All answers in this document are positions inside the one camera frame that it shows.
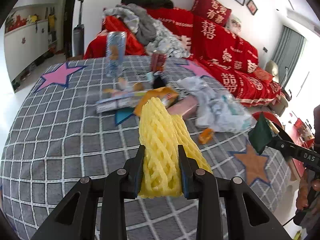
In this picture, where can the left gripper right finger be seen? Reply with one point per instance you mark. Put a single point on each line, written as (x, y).
(247, 216)

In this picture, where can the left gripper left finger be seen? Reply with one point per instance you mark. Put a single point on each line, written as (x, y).
(75, 216)

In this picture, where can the dark green snack wrapper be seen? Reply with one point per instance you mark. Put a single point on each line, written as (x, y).
(262, 134)

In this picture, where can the yellow foam fruit net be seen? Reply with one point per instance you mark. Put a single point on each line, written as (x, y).
(161, 133)

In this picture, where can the white plastic bag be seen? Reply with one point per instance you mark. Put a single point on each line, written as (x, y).
(217, 108)

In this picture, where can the pink snack wrapper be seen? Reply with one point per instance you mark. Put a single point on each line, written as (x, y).
(185, 107)

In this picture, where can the orange board game wrapper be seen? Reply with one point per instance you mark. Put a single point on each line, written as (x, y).
(167, 95)

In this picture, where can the red plastic stool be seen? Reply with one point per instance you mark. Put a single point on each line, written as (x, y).
(267, 115)

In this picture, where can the beige armchair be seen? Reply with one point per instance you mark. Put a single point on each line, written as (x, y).
(278, 105)

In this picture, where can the small red cushion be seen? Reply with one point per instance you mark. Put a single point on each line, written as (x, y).
(263, 75)

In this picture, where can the grey checked star tablecloth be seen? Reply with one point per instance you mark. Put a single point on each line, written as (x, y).
(57, 137)

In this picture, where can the white printed flat package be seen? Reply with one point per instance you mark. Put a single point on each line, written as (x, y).
(119, 101)

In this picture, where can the red wedding sofa cover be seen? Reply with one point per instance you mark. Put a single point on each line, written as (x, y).
(227, 57)

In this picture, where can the teal curtain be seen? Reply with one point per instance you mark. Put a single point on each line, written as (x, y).
(287, 53)

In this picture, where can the white plush doll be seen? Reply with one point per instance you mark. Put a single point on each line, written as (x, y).
(234, 24)

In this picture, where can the red soda can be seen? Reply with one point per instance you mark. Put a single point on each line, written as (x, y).
(158, 60)

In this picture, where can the tall blue drink can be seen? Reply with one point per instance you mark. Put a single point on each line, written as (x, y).
(115, 52)

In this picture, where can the grey blanket pile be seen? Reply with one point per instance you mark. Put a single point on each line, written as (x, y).
(151, 33)

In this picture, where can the red embroidered square pillow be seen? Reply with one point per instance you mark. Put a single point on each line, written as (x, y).
(212, 10)

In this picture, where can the upright vacuum cleaner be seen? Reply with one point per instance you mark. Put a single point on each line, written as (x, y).
(78, 35)

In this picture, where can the black clothing on sofa back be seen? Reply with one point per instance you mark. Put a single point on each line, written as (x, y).
(154, 4)

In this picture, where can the right small photo frame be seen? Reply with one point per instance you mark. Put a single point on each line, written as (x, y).
(252, 7)

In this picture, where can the white wall cabinet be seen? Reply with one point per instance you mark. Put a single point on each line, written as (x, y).
(30, 32)

